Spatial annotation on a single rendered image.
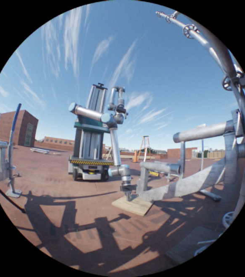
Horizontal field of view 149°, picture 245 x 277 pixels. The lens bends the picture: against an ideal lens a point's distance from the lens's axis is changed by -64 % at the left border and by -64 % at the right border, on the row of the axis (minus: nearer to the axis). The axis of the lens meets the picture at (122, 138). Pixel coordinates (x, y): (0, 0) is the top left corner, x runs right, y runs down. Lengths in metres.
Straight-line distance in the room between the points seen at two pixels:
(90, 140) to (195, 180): 1.58
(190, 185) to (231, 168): 0.19
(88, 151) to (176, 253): 1.67
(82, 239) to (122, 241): 0.20
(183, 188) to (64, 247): 0.61
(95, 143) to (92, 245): 1.49
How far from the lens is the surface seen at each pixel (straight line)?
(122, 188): 0.88
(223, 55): 0.34
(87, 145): 1.67
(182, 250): 0.58
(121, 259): 0.52
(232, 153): 0.39
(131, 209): 0.81
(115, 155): 1.07
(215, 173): 0.40
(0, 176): 0.88
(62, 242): 0.59
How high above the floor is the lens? 0.47
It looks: 9 degrees up
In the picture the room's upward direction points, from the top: 4 degrees clockwise
